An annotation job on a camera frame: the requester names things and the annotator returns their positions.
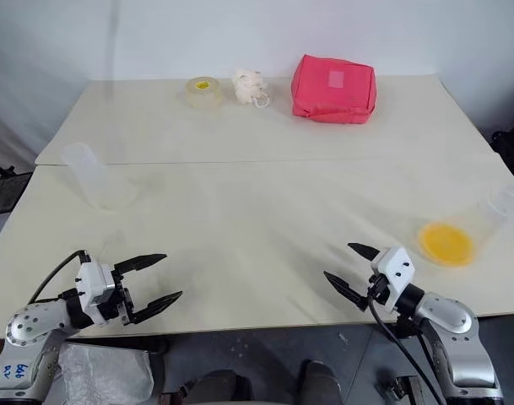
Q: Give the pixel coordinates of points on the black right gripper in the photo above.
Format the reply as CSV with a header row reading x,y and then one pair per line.
x,y
379,289

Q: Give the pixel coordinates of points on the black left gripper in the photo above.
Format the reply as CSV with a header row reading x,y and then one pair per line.
x,y
120,301

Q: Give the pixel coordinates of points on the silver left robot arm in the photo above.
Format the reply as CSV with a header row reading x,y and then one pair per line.
x,y
33,325

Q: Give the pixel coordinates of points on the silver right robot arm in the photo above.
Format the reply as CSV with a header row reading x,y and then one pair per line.
x,y
455,329

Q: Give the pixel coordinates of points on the flask with yellow liquid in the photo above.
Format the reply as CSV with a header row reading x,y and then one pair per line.
x,y
450,242

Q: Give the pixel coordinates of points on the crumpled clear plastic bag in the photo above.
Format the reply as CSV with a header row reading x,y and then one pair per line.
x,y
100,373

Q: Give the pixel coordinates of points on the dark rounded shape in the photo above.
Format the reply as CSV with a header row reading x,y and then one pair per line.
x,y
320,384
216,388

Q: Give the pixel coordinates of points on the clear plastic cup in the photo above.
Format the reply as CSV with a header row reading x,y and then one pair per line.
x,y
92,177

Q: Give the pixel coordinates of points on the red fabric pouch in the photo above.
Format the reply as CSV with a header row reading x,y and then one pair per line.
x,y
332,90

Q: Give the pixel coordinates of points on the black equipment piece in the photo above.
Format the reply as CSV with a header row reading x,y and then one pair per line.
x,y
512,158

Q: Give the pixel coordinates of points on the clear tape roll yellow core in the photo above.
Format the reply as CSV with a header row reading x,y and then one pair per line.
x,y
203,95

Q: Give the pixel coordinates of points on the white mesh bath sponge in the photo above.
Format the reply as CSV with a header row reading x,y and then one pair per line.
x,y
248,86

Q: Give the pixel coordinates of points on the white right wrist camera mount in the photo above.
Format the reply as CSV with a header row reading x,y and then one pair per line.
x,y
396,272

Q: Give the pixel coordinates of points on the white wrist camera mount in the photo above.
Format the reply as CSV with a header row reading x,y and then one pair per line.
x,y
396,272
90,278

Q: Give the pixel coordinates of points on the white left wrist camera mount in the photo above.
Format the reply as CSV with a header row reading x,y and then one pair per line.
x,y
90,278

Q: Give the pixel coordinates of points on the dark metal bracket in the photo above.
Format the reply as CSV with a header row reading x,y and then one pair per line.
x,y
402,388

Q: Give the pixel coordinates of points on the black stand frame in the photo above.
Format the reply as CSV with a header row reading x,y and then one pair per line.
x,y
3,190

